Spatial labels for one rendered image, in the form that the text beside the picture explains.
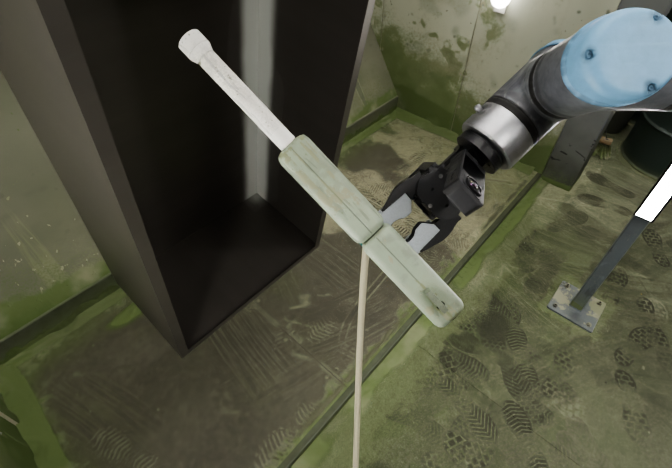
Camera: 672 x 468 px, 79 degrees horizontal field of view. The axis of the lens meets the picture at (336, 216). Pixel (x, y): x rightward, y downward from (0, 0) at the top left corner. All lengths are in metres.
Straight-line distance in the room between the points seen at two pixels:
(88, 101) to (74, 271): 1.51
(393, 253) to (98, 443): 1.50
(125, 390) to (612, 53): 1.80
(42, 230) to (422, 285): 1.73
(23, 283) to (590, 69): 1.97
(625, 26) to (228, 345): 1.66
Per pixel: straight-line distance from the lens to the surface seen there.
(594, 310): 2.24
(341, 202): 0.50
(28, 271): 2.05
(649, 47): 0.52
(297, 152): 0.50
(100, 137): 0.64
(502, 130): 0.58
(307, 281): 1.96
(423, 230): 0.57
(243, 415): 1.71
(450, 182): 0.50
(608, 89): 0.49
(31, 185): 2.04
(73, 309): 2.12
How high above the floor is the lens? 1.62
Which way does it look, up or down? 45 degrees down
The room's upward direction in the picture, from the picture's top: straight up
